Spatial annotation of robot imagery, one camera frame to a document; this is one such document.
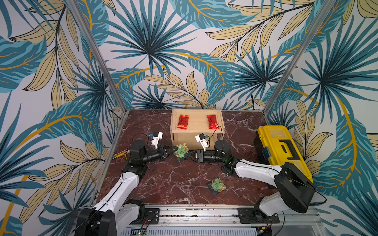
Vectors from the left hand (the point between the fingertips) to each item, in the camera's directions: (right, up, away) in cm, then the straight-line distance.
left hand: (177, 150), depth 73 cm
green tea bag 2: (+22, -22, +11) cm, 33 cm away
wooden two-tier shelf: (+11, +14, +13) cm, 22 cm away
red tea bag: (+3, +15, +11) cm, 18 cm away
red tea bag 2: (+19, +15, +11) cm, 26 cm away
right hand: (+4, -3, 0) cm, 5 cm away
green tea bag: (+3, +1, +2) cm, 3 cm away
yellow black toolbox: (+53, +2, +8) cm, 54 cm away
